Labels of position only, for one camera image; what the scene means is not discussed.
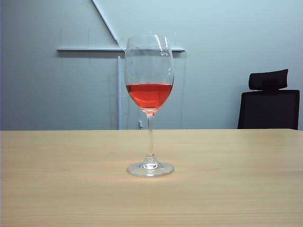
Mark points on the black office chair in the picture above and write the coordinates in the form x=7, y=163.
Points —
x=268, y=110

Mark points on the clear goblet with red liquid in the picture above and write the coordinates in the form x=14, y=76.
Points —
x=149, y=94

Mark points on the white vertical wall bar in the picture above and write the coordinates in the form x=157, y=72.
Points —
x=119, y=94

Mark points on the white horizontal wall bar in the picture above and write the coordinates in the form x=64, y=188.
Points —
x=90, y=49

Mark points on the white diagonal wall bar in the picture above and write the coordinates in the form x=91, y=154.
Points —
x=104, y=19

